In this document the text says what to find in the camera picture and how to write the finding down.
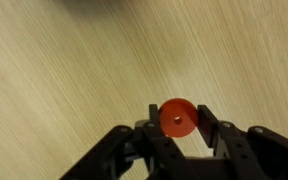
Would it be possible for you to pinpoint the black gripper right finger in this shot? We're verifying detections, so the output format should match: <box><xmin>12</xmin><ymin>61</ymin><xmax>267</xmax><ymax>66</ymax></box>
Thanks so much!
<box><xmin>196</xmin><ymin>104</ymin><xmax>288</xmax><ymax>180</ymax></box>

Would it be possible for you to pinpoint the orange disc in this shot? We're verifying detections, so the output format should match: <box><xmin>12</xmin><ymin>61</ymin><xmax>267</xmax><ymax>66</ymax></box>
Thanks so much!
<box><xmin>158</xmin><ymin>97</ymin><xmax>199</xmax><ymax>139</ymax></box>

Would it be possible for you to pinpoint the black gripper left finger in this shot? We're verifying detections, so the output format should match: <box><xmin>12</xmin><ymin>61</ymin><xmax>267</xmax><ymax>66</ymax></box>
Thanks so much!
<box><xmin>59</xmin><ymin>103</ymin><xmax>199</xmax><ymax>180</ymax></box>

